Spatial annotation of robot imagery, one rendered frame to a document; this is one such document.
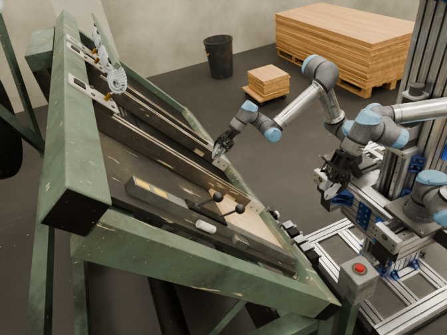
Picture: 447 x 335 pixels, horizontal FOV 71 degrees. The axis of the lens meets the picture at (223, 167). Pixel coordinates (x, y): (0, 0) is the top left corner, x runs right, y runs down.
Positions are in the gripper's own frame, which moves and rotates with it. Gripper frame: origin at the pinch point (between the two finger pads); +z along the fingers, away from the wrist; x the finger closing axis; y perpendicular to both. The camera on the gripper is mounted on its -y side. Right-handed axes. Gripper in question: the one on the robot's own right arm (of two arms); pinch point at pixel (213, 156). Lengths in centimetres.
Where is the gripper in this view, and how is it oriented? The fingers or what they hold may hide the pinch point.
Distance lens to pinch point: 172.2
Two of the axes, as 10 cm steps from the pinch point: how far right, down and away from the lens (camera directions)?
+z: -5.7, 7.8, 2.8
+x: 8.2, 5.2, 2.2
